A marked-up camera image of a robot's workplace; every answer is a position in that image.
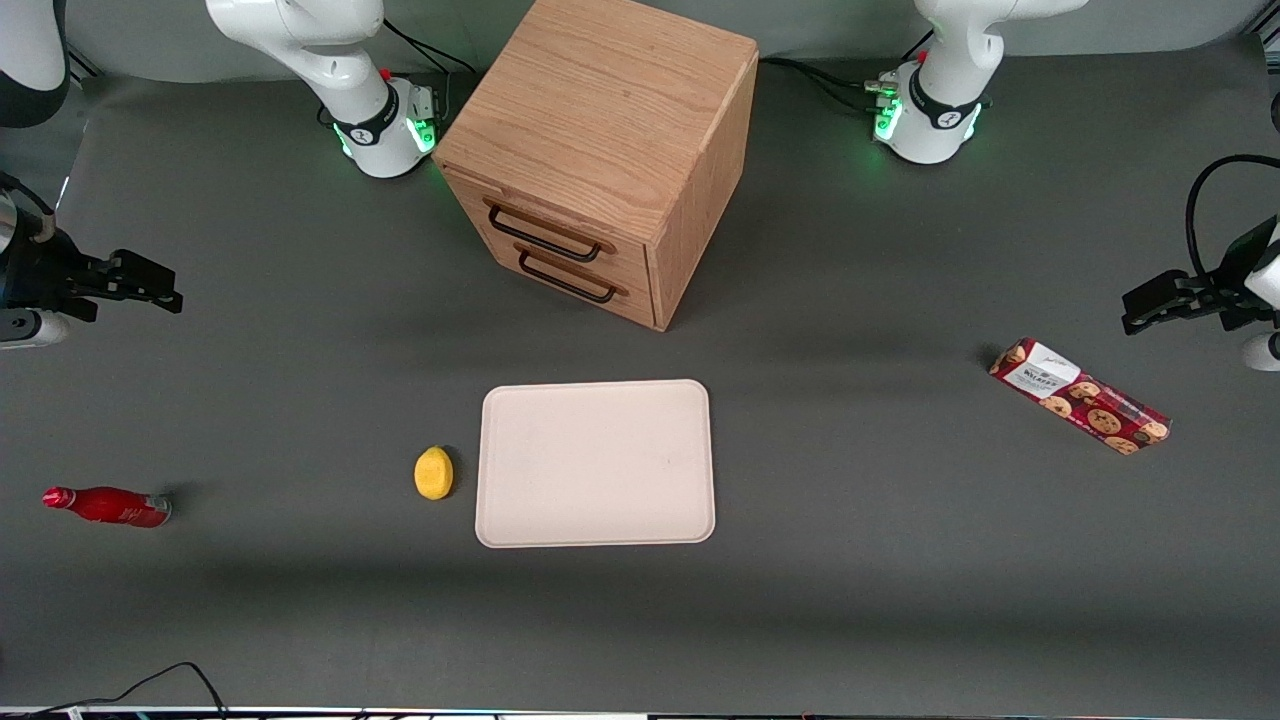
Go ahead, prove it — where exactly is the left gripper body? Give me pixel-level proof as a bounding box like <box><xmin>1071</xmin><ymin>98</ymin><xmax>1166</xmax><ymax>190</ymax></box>
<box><xmin>1213</xmin><ymin>217</ymin><xmax>1280</xmax><ymax>332</ymax></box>

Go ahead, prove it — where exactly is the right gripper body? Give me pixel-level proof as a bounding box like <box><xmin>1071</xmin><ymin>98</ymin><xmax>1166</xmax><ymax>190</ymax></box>
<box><xmin>0</xmin><ymin>228</ymin><xmax>111</xmax><ymax>323</ymax></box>

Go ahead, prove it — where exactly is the black metal drawer handle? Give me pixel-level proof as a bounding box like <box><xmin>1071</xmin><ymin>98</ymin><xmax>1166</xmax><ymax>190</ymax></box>
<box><xmin>485</xmin><ymin>200</ymin><xmax>606</xmax><ymax>264</ymax></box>
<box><xmin>516</xmin><ymin>247</ymin><xmax>620</xmax><ymax>305</ymax></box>

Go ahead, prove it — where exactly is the wooden drawer cabinet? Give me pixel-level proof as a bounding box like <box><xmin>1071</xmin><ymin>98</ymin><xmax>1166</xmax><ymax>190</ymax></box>
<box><xmin>432</xmin><ymin>0</ymin><xmax>759</xmax><ymax>333</ymax></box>

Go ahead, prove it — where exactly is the red cookie box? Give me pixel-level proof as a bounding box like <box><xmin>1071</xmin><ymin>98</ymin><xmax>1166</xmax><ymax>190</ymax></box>
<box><xmin>989</xmin><ymin>338</ymin><xmax>1172</xmax><ymax>457</ymax></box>

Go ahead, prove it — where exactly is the red bottle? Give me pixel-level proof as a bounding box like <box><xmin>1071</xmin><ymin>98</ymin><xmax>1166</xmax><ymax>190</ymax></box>
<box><xmin>42</xmin><ymin>486</ymin><xmax>173</xmax><ymax>529</ymax></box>

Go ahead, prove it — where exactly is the yellow lemon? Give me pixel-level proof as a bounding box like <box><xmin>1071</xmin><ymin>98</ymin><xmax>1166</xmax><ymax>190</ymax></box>
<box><xmin>414</xmin><ymin>446</ymin><xmax>455</xmax><ymax>501</ymax></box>

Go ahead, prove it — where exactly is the beige plastic tray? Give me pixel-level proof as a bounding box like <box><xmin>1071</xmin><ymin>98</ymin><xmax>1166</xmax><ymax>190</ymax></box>
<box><xmin>474</xmin><ymin>379</ymin><xmax>717</xmax><ymax>550</ymax></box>

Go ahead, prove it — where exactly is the black looped cable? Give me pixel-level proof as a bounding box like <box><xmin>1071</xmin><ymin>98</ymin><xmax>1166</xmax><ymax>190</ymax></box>
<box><xmin>1186</xmin><ymin>154</ymin><xmax>1280</xmax><ymax>283</ymax></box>

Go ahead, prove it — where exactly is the black base cable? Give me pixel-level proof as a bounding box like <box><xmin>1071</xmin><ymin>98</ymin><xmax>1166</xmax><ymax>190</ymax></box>
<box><xmin>758</xmin><ymin>55</ymin><xmax>898</xmax><ymax>117</ymax></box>
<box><xmin>383</xmin><ymin>18</ymin><xmax>478</xmax><ymax>77</ymax></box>

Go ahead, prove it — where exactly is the black table edge cable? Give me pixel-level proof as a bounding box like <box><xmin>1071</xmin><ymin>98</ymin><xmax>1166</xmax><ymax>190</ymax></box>
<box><xmin>0</xmin><ymin>661</ymin><xmax>232</xmax><ymax>720</ymax></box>

